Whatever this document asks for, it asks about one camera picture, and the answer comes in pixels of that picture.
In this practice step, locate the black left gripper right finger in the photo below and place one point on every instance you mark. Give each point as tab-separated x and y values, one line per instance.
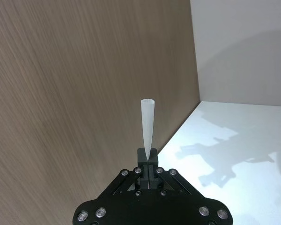
154	174

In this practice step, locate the white translucent tapered cone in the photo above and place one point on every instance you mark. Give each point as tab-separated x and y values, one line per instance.
147	122

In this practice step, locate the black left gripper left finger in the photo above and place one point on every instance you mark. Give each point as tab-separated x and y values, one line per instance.
142	174

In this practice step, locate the brown wood-grain panel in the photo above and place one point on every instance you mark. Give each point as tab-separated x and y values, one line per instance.
61	93

